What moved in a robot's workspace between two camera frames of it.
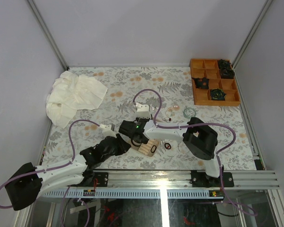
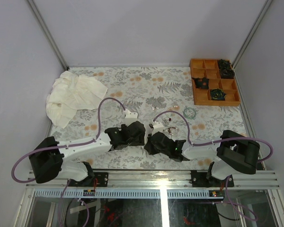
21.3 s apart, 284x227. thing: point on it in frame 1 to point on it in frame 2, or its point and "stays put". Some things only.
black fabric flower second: (226, 72) stays put
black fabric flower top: (222, 63) stays put
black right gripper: (138, 119) to (149, 147)
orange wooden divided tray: (209, 68) stays put
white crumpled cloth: (70, 92) stays put
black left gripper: (124, 146) to (139, 142)
